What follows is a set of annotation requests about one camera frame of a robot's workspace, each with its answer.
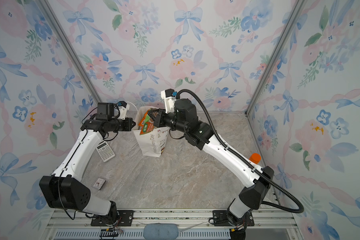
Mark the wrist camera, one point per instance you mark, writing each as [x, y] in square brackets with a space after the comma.
[122, 108]
[169, 97]

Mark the grey blue cushion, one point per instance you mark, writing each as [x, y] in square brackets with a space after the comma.
[160, 232]

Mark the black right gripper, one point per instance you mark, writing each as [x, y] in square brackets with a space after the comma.
[160, 122]

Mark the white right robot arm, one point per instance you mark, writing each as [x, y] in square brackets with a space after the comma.
[255, 188]

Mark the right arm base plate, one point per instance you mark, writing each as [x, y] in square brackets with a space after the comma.
[222, 218]

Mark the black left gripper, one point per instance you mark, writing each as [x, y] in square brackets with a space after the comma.
[128, 120]

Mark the white calculator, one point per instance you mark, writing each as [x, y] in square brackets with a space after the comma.
[105, 151]

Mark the white paper gift bag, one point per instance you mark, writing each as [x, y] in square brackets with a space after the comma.
[153, 143]

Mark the green back-side snack bag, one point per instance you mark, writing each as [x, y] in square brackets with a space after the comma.
[147, 126]

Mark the aluminium rail frame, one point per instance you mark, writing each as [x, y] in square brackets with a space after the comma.
[181, 224]

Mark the small card box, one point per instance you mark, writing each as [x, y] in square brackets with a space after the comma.
[99, 183]

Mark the orange bottle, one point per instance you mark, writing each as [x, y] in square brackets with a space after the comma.
[255, 158]

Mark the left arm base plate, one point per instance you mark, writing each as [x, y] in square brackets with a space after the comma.
[122, 218]

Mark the orange Fox's candy bag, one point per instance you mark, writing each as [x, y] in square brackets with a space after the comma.
[146, 116]

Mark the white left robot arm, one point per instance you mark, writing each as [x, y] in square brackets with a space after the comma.
[64, 189]

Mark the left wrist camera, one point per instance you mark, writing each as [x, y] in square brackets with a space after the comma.
[122, 108]

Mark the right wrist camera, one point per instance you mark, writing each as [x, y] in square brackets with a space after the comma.
[169, 97]

